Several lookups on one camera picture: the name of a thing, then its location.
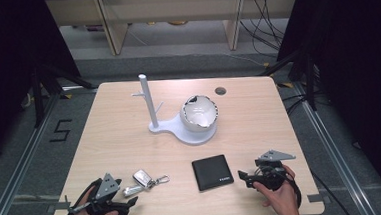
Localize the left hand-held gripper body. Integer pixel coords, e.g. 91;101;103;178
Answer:
82;171;132;215

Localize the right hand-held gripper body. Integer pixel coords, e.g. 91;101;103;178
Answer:
251;147;299;194

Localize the person's right hand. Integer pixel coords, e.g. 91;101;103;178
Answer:
250;163;302;215

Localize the silver car key with keyring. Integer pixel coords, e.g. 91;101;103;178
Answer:
120;167;172;198

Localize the black leather wallet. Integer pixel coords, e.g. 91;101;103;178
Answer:
190;153;236;192

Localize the white stand with pegged pole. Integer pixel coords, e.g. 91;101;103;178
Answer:
129;69;220;150

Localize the black metal stand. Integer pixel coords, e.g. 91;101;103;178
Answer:
30;60;97;129
258;47;321;115

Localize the black curtain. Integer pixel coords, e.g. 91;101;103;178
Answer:
0;0;87;168
272;0;381;214

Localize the light wooden desk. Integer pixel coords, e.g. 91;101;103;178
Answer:
45;0;302;63

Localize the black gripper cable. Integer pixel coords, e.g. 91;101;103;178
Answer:
284;168;353;215
62;178;105;215

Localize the aluminium floor rail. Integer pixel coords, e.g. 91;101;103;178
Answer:
292;76;380;215
0;92;68;215

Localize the round table cable grommet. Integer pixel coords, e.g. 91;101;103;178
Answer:
213;85;228;97

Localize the white floor cable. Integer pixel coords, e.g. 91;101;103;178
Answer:
229;50;268;70

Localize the bundle of black cables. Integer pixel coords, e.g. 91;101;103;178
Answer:
237;0;293;60

